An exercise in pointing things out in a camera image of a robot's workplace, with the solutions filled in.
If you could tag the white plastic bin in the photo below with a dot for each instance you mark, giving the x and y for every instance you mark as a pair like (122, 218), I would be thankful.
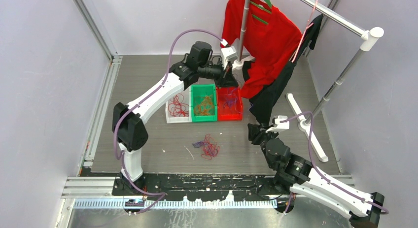
(178, 108)

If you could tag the red plastic bin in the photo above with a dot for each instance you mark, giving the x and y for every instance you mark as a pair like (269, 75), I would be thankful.
(229, 104)

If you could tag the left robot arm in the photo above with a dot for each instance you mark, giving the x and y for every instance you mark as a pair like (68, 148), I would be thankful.
(129, 120)

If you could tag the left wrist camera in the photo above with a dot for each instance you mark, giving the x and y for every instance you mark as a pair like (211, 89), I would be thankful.
(228, 54)

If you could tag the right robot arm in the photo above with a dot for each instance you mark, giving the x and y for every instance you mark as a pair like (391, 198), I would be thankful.
(297, 175)

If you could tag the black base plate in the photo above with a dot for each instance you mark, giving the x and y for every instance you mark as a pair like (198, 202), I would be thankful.
(206, 188)

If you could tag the pink hanger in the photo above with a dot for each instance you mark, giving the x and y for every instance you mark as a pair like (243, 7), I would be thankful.
(308, 25)

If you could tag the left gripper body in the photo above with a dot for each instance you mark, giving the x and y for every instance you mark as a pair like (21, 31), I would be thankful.
(215, 72)

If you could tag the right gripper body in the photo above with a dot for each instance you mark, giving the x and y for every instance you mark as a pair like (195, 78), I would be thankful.
(265, 135)

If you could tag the red shirt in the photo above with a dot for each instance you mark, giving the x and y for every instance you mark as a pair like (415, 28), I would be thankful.
(271, 38)

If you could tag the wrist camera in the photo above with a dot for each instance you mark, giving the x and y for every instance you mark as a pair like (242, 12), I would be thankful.
(280, 124)
(228, 54)

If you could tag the green hanger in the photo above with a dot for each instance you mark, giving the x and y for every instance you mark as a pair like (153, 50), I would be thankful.
(261, 7)

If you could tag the black shirt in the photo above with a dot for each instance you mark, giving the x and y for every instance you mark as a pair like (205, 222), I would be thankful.
(263, 102)

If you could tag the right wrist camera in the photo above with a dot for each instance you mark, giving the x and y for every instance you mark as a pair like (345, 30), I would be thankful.
(280, 124)

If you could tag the green plastic bin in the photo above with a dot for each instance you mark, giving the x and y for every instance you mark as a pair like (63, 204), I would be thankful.
(203, 103)

